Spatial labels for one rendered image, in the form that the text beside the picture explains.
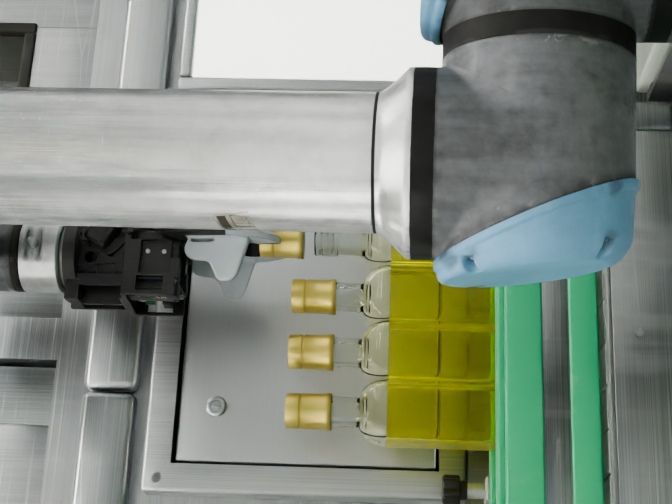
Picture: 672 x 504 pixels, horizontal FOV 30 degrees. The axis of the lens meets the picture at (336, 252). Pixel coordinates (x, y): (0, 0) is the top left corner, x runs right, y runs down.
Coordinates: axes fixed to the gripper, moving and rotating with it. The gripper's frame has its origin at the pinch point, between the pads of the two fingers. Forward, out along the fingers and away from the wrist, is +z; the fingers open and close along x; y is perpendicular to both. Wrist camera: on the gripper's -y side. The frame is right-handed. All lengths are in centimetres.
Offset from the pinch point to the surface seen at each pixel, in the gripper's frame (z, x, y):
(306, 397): 4.6, 1.2, 16.4
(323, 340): 6.0, 1.6, 10.8
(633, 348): 32.9, 15.2, 14.9
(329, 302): 6.4, 1.2, 6.8
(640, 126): 34.5, 15.2, -5.8
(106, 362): -18.3, -12.9, 9.5
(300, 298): 3.6, 1.3, 6.5
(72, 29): -27.9, -16.6, -34.0
